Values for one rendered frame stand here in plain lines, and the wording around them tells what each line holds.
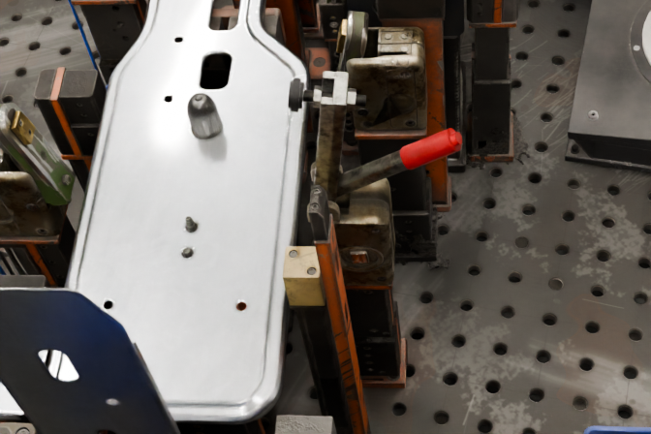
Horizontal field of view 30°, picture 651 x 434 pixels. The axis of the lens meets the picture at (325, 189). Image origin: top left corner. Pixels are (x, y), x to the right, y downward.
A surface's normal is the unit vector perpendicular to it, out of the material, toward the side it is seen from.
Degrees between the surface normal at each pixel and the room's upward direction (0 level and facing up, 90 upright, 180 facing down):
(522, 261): 0
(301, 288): 90
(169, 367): 0
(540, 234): 0
